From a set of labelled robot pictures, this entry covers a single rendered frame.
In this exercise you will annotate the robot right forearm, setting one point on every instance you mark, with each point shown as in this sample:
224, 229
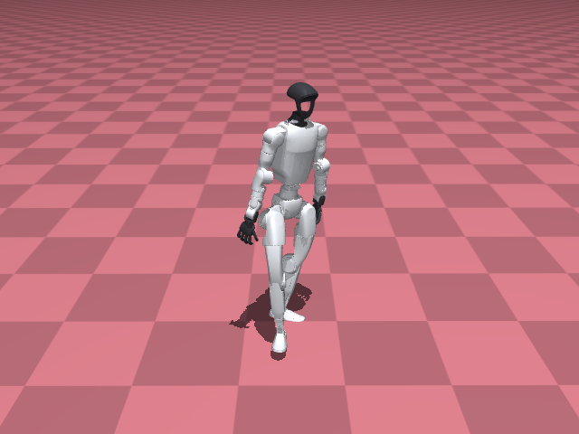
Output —
258, 191

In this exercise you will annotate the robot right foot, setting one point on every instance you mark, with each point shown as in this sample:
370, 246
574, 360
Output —
279, 344

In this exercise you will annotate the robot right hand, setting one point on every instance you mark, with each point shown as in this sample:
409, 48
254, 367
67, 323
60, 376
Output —
247, 229

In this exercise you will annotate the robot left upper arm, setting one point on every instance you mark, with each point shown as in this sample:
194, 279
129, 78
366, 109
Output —
320, 163

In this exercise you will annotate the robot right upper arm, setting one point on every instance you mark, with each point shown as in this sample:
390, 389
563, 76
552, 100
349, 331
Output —
271, 140

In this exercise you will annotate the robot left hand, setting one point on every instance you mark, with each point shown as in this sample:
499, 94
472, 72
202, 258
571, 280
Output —
317, 206

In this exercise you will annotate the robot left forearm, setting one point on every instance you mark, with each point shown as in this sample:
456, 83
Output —
320, 185

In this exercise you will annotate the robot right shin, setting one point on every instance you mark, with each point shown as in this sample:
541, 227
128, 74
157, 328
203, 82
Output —
277, 297

